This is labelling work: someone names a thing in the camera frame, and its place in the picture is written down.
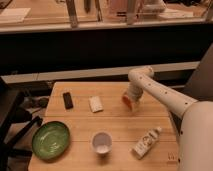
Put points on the white plastic bottle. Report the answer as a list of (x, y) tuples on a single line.
[(146, 142)]

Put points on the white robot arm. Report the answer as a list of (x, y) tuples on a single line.
[(196, 134)]

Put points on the white paper sheet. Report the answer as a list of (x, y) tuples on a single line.
[(13, 15)]

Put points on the green bowl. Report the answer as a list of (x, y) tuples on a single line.
[(51, 140)]

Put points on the black rectangular block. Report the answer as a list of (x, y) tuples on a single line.
[(67, 100)]

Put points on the white cup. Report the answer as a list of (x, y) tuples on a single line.
[(101, 143)]

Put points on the black office chair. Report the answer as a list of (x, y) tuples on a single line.
[(11, 113)]

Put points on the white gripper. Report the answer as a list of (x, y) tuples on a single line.
[(134, 93)]

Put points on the metal table leg left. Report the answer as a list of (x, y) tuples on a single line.
[(72, 13)]

